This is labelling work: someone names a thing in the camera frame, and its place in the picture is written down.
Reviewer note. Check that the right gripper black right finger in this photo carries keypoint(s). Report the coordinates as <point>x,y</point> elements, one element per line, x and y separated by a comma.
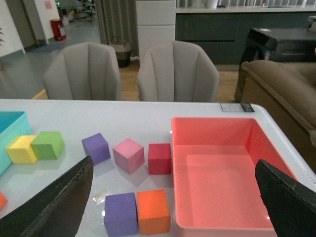
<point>291,205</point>

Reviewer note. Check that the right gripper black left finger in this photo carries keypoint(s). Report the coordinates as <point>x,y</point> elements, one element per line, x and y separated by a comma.
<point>57,210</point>

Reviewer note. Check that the clear tape piece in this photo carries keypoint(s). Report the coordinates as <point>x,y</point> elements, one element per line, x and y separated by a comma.
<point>100,197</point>

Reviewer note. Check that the left orange foam block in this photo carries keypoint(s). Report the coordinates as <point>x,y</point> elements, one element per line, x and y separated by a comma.
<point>3,201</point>

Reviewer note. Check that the orange foam block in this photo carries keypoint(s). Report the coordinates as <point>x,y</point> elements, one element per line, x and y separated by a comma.
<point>3,201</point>
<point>153,212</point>

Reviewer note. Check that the near purple foam block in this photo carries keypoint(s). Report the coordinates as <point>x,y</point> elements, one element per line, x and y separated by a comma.
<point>121,217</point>

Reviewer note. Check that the purple foam block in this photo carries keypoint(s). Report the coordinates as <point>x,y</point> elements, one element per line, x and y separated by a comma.
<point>97,148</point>
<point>121,217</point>

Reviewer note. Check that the green foam block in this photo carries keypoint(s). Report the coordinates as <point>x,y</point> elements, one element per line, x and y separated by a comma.
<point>48,145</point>

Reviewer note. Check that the yellow foam block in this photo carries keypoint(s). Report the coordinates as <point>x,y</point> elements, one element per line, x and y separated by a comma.
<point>20,150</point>

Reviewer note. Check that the far purple foam block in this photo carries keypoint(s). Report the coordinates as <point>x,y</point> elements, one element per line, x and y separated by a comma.
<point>97,148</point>

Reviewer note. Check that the pink plastic bin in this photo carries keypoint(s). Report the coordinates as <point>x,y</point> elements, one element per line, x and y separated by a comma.
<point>216,193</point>

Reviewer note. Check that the pink foam block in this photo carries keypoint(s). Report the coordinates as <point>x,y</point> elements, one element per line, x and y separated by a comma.
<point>129,155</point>

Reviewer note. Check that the right orange foam block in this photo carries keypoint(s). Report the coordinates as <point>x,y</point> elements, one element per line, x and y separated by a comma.
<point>153,212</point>

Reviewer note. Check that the teal plastic bin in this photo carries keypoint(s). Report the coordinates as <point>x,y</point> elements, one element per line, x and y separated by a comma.
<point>12,124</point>

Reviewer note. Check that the brown sofa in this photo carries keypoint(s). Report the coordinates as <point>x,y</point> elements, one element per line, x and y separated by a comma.
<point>288,92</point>

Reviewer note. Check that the red foam block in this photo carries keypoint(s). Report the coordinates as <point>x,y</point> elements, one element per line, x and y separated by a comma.
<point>159,158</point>

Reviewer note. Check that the table label sticker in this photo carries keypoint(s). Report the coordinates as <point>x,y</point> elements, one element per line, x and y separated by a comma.
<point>236,107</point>

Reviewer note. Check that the left grey armchair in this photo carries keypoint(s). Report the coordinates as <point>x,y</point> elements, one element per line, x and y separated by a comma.
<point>84,71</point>

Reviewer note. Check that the grey armchair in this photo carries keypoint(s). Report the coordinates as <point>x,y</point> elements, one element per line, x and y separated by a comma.
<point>177,71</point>
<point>84,71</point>

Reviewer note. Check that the woven basket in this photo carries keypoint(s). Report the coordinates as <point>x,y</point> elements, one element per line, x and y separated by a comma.
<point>122,49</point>

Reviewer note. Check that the right grey armchair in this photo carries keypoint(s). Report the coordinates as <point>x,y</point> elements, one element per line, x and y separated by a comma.
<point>177,71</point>

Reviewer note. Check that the dark grey counter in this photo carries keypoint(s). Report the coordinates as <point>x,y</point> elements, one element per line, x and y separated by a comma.
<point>222,32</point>

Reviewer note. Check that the grey curtain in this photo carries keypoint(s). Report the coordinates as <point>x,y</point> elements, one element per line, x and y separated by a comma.
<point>117,18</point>

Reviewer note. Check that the white drawer cabinet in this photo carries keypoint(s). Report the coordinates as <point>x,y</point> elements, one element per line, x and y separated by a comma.
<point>156,21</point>

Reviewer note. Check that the white plant pot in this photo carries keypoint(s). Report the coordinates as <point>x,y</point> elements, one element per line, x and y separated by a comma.
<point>211,4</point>

